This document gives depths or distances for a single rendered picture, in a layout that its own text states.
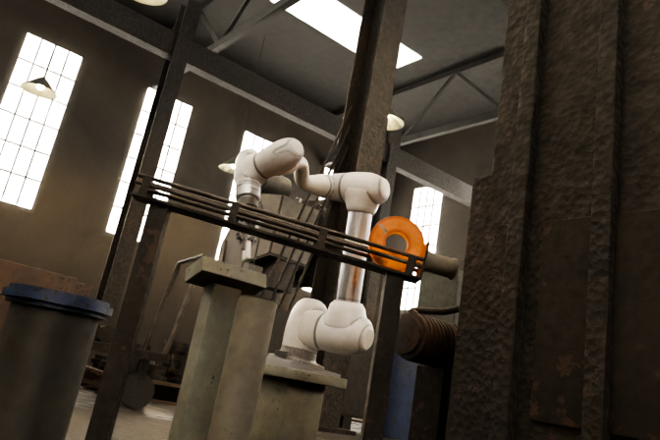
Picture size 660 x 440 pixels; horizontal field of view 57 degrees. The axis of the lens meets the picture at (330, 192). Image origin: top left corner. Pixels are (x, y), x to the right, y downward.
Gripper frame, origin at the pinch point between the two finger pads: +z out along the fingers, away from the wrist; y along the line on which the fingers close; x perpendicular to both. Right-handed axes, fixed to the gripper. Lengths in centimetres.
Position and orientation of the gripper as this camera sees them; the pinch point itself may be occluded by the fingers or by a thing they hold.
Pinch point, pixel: (247, 250)
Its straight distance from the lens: 211.1
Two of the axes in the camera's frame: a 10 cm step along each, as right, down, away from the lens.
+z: 0.5, 8.3, -5.5
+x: -6.5, 4.5, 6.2
